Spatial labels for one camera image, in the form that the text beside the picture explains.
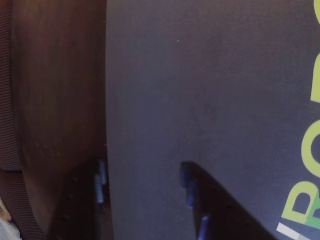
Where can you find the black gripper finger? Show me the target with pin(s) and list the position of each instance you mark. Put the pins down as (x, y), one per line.
(80, 212)
(225, 220)

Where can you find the grey WOWROBO mat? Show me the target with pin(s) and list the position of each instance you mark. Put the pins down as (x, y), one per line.
(200, 75)

